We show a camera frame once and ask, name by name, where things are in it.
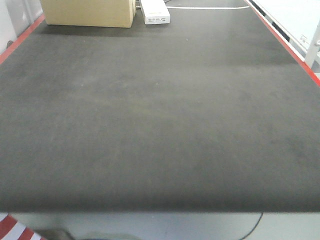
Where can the black conveyor belt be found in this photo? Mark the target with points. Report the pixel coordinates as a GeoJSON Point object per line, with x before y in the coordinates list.
{"type": "Point", "coordinates": [207, 113]}

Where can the cardboard box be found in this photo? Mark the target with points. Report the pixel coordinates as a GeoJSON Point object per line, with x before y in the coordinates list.
{"type": "Point", "coordinates": [89, 13]}

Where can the red white traffic cone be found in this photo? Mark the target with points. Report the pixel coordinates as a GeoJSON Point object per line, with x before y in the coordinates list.
{"type": "Point", "coordinates": [11, 229]}

